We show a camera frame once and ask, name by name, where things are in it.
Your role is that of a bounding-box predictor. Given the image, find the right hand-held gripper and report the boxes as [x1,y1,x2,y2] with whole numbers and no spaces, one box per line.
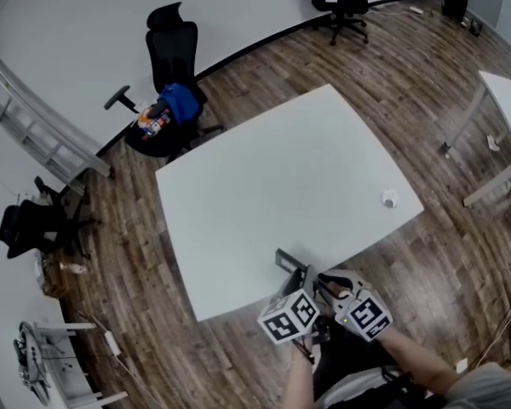
[318,269,394,343]

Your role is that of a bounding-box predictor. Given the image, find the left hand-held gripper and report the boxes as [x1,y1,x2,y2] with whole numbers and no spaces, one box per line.
[257,265,321,347]

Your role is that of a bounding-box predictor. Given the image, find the black framed picture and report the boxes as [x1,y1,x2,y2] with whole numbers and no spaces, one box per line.
[274,248,319,293]

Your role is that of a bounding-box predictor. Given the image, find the person's left forearm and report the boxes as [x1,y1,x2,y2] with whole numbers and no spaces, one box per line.
[283,341,316,409]

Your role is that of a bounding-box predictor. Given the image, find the person's right forearm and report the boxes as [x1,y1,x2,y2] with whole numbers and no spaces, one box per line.
[378,325,459,394]

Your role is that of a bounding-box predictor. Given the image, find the person's dark trousers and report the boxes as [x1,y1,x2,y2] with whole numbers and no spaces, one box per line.
[313,317,388,374]

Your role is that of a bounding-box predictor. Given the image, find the white work table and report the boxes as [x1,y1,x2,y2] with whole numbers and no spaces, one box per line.
[154,84,426,323]

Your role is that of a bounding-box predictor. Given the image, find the black chest harness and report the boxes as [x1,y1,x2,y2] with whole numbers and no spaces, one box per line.
[381,364,448,409]

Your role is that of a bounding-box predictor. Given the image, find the person's light shirt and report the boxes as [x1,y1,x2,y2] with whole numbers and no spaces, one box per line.
[314,362,511,409]

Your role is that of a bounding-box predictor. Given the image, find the red drink bottle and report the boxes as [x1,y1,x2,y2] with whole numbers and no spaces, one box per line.
[141,111,171,142]

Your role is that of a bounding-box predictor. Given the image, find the blue bag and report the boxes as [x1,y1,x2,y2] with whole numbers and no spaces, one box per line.
[159,83,200,125]

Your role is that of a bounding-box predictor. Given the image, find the orange snack packet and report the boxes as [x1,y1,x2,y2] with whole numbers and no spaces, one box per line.
[136,107,157,127]

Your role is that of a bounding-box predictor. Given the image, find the brown cardboard box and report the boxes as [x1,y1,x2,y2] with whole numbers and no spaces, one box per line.
[36,253,66,298]

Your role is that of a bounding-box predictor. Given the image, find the white side table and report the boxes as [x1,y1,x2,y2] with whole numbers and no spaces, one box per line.
[12,320,129,406]

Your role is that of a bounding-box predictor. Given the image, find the white office table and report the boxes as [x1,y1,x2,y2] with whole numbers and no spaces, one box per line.
[440,70,511,207]

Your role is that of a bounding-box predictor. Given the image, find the black office chair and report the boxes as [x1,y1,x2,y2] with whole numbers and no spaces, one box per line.
[0,176,99,260]
[103,1,225,159]
[308,0,370,46]

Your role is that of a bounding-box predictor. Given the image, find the aluminium ladder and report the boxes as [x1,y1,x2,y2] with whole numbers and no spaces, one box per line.
[0,52,114,195]

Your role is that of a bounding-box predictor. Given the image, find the round table cable grommet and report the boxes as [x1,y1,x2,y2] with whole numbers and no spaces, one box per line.
[380,188,400,209]

